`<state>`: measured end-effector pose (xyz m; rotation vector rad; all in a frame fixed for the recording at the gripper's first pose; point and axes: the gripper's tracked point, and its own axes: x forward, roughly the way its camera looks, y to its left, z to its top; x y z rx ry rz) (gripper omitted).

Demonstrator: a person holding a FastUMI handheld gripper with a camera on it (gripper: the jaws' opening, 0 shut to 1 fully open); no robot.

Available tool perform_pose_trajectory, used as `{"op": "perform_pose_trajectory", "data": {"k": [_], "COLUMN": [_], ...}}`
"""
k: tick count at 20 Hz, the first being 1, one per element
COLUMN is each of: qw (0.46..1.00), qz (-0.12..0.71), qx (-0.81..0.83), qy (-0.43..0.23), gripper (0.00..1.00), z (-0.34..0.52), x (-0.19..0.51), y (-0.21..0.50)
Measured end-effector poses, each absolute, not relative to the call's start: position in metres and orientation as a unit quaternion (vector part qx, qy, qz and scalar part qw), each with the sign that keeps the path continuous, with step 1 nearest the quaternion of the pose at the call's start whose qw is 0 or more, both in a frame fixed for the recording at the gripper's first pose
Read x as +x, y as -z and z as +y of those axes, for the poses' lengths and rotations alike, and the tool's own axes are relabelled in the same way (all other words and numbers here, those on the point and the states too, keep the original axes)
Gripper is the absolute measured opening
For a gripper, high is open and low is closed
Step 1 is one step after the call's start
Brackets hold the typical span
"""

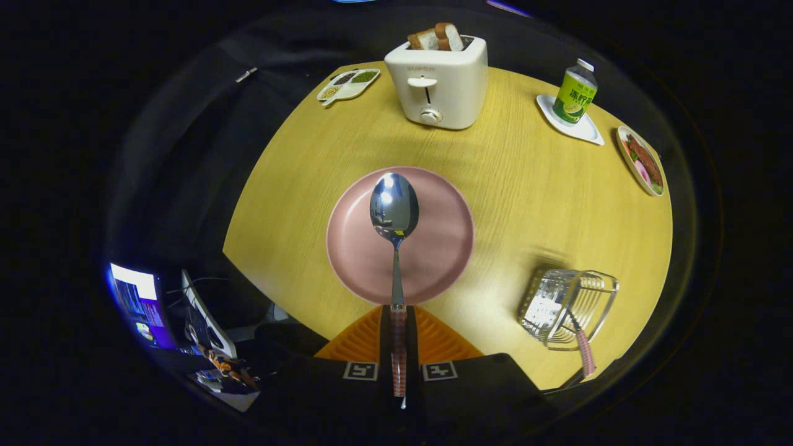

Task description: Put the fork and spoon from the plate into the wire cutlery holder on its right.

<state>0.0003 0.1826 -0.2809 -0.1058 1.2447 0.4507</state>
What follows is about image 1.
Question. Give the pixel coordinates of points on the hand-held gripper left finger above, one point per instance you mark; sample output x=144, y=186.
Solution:
x=385, y=337

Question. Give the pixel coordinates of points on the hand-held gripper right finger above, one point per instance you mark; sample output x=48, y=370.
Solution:
x=412, y=347

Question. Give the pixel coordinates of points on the pink plate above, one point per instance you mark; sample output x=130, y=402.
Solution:
x=440, y=248

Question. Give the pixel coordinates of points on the white sheet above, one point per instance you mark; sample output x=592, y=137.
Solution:
x=238, y=396

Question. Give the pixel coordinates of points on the white keyboard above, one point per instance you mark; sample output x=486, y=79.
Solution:
x=207, y=316

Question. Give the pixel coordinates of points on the computer monitor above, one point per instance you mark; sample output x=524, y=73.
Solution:
x=139, y=297

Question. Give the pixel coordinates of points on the white divided seasoning dish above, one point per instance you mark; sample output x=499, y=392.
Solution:
x=347, y=88

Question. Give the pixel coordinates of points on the white toaster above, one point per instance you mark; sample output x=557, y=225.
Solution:
x=446, y=80

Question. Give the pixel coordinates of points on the white coaster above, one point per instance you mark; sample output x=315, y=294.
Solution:
x=585, y=132

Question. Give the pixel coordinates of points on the plate of food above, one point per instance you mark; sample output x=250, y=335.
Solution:
x=643, y=162

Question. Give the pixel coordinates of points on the silver clip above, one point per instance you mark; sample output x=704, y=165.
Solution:
x=246, y=75

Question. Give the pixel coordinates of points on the green label drink bottle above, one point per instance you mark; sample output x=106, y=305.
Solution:
x=574, y=96

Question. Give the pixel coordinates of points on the bread slice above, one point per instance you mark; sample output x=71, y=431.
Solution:
x=451, y=37
x=424, y=40

